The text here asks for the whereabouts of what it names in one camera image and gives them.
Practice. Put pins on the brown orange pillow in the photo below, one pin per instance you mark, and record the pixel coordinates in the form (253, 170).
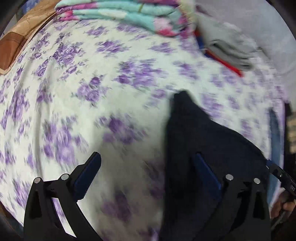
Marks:
(15, 41)

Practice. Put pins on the person's hand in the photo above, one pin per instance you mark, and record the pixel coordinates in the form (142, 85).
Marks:
(282, 203)

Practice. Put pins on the folded grey garment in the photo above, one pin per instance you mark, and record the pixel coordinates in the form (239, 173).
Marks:
(226, 42)

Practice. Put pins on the purple floral bed sheet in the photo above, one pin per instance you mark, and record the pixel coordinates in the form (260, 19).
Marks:
(99, 85)

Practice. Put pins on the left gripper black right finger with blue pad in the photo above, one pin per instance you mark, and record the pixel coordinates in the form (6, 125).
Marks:
(241, 212)

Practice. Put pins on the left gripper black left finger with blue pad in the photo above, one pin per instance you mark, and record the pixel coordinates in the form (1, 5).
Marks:
(41, 219)

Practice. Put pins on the dark navy pants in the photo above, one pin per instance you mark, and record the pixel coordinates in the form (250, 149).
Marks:
(190, 131)

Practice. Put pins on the blue denim jeans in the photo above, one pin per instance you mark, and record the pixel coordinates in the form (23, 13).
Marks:
(275, 156)

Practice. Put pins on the teal pink floral quilt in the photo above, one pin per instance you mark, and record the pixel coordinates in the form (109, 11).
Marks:
(166, 18)

